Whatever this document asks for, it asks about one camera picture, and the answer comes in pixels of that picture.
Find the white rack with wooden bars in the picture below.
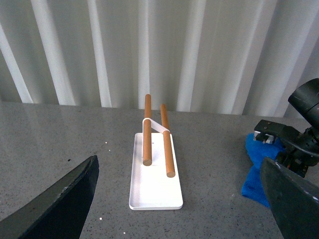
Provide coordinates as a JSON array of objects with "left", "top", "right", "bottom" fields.
[{"left": 129, "top": 94, "right": 183, "bottom": 211}]

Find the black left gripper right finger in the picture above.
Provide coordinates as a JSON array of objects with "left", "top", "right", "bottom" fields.
[{"left": 254, "top": 119, "right": 299, "bottom": 144}]

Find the blue cloth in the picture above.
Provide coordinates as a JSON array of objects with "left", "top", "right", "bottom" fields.
[{"left": 241, "top": 133, "right": 284, "bottom": 208}]

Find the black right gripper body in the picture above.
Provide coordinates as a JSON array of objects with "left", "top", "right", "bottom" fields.
[{"left": 276, "top": 126, "right": 319, "bottom": 178}]

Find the black camera left gripper left finger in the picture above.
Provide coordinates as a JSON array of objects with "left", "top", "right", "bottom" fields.
[{"left": 0, "top": 155, "right": 99, "bottom": 239}]

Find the finger of the black camera right gripper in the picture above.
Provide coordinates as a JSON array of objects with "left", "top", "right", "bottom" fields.
[{"left": 260, "top": 157, "right": 319, "bottom": 239}]

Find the white pleated curtain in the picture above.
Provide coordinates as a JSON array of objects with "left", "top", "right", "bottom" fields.
[{"left": 0, "top": 0, "right": 319, "bottom": 117}]

